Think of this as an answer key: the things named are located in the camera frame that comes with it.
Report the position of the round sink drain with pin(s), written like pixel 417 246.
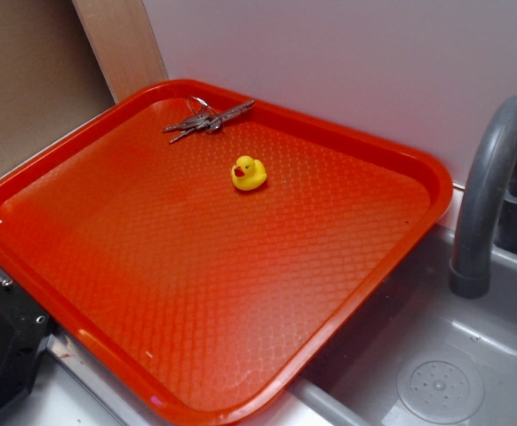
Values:
pixel 440 391

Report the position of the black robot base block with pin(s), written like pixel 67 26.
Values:
pixel 25 327

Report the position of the yellow rubber duck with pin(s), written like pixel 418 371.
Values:
pixel 248 173

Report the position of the orange plastic tray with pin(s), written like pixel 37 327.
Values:
pixel 207 301

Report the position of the grey toy faucet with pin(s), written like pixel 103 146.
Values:
pixel 488 213

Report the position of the grey plastic sink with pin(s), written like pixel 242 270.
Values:
pixel 413 314

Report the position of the silver key bunch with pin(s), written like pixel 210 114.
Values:
pixel 205 118

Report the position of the light wooden board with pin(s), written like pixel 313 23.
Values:
pixel 123 43

